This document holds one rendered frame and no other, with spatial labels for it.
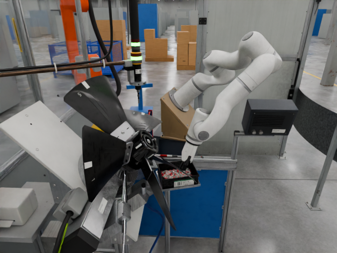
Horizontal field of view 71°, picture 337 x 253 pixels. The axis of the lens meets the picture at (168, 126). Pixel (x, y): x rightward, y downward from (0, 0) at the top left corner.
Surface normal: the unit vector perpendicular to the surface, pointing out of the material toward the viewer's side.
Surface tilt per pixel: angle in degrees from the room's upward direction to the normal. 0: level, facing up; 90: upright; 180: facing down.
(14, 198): 0
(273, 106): 15
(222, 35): 90
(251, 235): 0
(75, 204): 50
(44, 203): 0
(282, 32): 90
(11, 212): 90
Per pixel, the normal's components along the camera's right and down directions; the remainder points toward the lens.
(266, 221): 0.00, -0.91
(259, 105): -0.01, -0.77
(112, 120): 0.43, -0.14
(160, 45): 0.01, 0.42
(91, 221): 0.76, -0.57
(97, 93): 0.53, -0.31
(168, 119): -0.33, 0.39
